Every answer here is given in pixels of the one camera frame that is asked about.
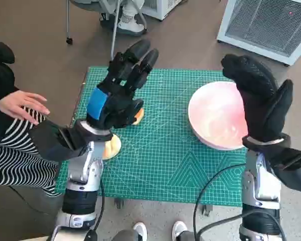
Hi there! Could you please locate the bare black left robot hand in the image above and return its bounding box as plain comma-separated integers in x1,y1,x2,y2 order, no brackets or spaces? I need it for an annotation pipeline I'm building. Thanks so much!
85,39,159,131

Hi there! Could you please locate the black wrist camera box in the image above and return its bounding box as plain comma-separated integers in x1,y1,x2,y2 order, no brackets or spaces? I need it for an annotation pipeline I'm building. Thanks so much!
265,140,301,194
29,119,90,168

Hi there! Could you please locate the white vented cabinet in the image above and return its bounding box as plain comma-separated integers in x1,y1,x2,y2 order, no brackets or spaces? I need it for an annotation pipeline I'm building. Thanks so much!
140,0,184,21

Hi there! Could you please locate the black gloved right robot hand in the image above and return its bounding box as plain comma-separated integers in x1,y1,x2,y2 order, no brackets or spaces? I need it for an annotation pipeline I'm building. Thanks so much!
220,54,294,142

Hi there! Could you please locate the pink bowl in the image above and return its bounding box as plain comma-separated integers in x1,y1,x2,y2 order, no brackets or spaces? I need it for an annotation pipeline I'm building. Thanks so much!
187,80,249,151

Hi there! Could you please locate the braided toy bread loaf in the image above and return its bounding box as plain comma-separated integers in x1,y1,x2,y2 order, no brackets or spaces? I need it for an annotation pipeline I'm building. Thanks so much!
131,107,145,126

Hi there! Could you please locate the round toy bread bun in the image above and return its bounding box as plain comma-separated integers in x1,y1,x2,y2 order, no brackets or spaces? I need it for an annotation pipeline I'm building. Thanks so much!
101,134,122,161

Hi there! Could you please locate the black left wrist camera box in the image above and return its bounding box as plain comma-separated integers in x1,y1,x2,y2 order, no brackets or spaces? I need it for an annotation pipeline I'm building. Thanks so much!
29,119,90,168

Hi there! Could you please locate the grey office chair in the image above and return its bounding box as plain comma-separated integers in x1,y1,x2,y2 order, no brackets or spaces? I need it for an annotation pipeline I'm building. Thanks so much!
65,0,148,61

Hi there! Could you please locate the white sneaker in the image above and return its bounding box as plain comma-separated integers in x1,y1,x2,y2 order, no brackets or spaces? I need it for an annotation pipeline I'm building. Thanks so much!
133,222,148,241
172,220,188,241

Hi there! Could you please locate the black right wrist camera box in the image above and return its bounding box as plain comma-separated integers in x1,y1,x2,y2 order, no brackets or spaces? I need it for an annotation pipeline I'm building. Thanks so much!
265,140,301,194

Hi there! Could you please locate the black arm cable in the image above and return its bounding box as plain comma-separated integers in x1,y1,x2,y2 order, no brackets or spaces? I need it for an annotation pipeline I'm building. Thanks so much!
198,210,288,241
89,175,105,241
194,163,247,241

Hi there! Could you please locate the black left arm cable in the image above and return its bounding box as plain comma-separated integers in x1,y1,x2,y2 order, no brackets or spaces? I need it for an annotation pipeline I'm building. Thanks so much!
89,175,105,241

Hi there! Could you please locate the person in white clothes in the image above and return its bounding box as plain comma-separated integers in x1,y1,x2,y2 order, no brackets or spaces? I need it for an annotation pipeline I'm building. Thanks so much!
116,0,148,36

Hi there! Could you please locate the white appliance with grille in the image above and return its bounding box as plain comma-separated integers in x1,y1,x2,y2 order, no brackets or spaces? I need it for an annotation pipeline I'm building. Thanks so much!
217,0,301,66

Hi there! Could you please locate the dark grey leg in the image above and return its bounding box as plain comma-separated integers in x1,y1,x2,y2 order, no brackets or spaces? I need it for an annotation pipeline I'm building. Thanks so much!
111,229,139,241
178,230,199,241

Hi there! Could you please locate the green cutting mat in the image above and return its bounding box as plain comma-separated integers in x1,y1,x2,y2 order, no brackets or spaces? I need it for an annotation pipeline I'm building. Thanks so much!
54,65,248,208

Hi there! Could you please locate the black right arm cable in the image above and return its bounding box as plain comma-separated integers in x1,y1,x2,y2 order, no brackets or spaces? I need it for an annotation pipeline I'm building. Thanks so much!
198,210,288,241
194,163,247,241

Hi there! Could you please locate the person's hand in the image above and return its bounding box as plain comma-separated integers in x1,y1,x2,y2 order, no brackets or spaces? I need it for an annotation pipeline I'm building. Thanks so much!
0,90,51,126

